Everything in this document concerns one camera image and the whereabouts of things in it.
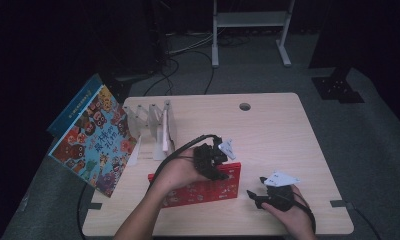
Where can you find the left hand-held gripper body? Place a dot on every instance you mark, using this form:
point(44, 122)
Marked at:
point(208, 158)

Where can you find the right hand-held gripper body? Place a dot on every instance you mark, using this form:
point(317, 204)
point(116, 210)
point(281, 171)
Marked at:
point(279, 196)

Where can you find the red picture book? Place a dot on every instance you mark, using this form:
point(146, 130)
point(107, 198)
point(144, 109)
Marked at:
point(201, 191)

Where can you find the white caterpillar picture book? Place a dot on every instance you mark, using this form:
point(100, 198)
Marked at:
point(165, 130)

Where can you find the white expandable book rack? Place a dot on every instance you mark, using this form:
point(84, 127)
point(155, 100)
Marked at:
point(148, 123)

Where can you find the colourful animals picture book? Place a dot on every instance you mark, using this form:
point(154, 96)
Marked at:
point(94, 143)

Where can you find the blue monster picture book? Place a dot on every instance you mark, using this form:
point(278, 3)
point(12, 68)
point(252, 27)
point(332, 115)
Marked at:
point(73, 105)

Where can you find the person's right hand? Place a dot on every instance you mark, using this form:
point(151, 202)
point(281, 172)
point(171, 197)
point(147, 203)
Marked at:
point(294, 218)

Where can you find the person's left hand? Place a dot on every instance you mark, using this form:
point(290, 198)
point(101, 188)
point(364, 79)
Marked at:
point(176, 173)

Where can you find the black stand base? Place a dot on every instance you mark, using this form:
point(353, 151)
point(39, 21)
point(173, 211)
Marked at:
point(336, 88)
point(119, 88)

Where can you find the white metal stand frame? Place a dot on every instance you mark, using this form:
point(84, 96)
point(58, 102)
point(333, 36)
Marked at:
point(251, 19)

